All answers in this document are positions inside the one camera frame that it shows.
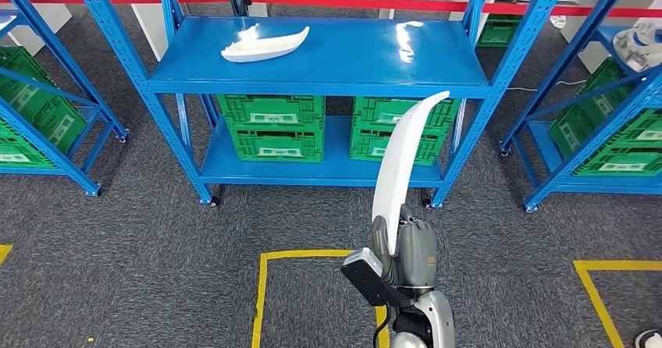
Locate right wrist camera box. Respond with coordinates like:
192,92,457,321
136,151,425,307
340,247,416,309

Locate white black round object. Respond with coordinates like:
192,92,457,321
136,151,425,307
634,328,662,348

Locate white curved plastic part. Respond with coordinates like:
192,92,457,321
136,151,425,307
371,91,451,257
220,23,311,64

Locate thin white cable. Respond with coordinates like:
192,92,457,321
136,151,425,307
505,79,588,94

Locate white moulded plastic parts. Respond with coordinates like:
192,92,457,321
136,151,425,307
612,19,662,73

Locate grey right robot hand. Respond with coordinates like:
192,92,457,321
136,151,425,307
372,204,439,289

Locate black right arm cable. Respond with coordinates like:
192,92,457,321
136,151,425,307
372,314,394,348

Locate red barrier belt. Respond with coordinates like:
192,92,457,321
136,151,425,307
0,0,662,20

